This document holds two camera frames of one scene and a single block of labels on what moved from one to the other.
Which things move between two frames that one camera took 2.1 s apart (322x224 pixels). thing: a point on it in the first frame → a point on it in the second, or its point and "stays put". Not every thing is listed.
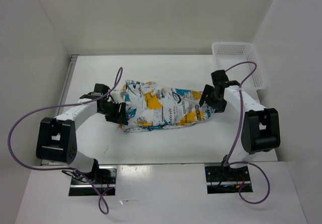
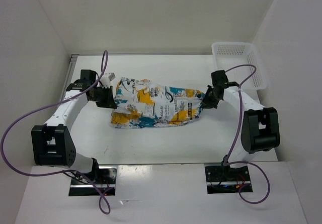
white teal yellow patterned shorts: x=149 y=105 stays put
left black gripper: x=118 y=117 → x=109 y=102
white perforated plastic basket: x=227 y=54 stays put
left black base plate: x=105 y=181 stays put
